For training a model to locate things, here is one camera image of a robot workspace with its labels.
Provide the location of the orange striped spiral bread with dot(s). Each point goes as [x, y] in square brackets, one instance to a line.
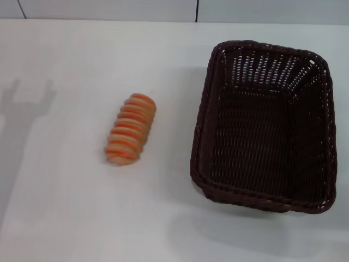
[131, 128]

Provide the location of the dark brown woven basket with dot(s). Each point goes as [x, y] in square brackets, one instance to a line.
[261, 142]

